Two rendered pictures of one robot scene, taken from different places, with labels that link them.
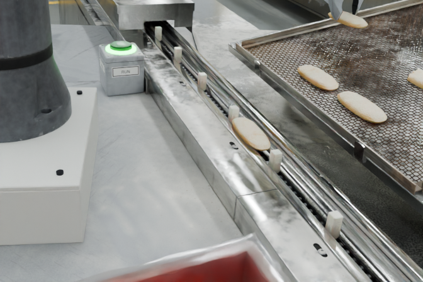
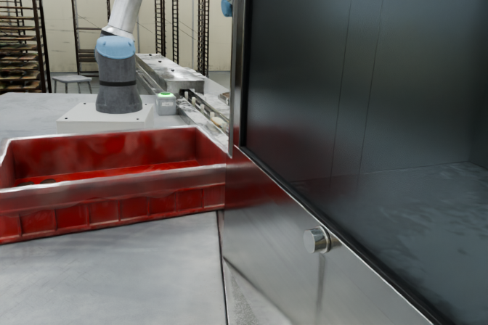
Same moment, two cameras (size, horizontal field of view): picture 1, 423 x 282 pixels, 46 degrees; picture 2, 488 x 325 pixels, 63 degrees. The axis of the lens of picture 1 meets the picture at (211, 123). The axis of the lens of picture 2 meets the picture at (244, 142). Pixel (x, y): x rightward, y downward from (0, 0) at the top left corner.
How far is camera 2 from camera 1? 75 cm
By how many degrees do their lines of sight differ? 11
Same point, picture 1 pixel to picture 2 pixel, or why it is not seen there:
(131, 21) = (173, 88)
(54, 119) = (136, 107)
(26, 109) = (125, 101)
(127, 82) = (168, 109)
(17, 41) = (123, 75)
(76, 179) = (143, 120)
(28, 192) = (126, 123)
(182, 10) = (198, 83)
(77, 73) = not seen: hidden behind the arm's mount
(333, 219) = not seen: hidden behind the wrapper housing
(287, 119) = not seen: hidden behind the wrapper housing
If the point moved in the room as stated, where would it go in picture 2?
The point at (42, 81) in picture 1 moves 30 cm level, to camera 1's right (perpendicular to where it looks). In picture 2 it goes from (131, 92) to (224, 97)
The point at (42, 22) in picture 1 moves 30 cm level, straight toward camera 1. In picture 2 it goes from (133, 70) to (137, 86)
